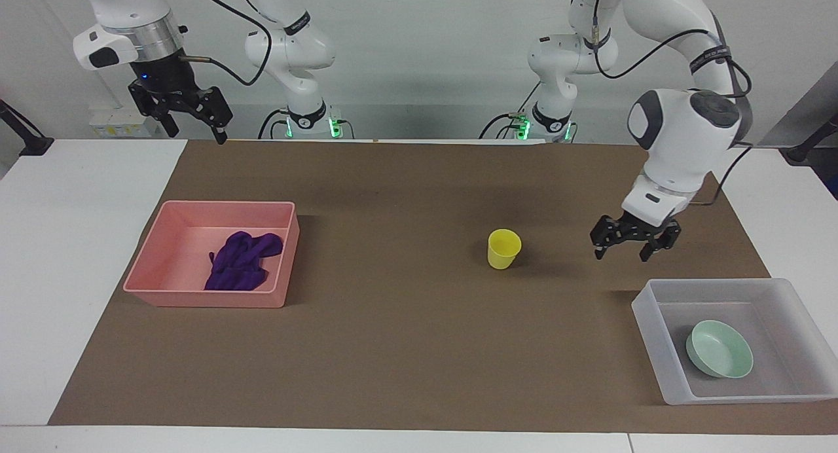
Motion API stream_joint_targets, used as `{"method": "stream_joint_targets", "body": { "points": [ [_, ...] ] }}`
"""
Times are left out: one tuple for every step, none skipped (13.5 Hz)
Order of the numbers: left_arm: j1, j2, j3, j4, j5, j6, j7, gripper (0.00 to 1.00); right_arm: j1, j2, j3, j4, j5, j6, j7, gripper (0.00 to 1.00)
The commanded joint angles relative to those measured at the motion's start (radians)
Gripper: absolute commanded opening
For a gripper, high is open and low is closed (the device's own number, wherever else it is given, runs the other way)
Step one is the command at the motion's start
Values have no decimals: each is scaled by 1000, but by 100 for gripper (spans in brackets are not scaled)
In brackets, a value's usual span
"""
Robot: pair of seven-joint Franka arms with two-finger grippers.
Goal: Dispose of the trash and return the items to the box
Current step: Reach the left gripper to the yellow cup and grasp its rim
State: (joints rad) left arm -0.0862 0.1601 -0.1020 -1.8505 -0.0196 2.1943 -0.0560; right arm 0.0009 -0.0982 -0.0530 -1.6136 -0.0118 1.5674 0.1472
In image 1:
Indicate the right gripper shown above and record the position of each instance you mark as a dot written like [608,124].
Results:
[160,74]

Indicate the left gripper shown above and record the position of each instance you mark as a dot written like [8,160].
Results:
[645,226]

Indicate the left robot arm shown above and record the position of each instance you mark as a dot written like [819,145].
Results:
[681,135]

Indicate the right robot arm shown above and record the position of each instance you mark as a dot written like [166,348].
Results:
[294,47]

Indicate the translucent white plastic box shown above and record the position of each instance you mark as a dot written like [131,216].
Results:
[661,348]

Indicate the pink plastic box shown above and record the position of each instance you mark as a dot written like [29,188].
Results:
[163,289]

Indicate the yellow plastic cup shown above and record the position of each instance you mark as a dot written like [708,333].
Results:
[503,251]

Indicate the light green bowl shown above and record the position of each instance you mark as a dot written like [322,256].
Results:
[723,355]

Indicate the black stand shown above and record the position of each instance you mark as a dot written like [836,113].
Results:
[29,140]
[805,150]

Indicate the purple cloth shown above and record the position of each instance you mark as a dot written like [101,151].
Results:
[242,263]

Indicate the white wall socket strip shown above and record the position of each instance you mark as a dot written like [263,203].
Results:
[121,122]

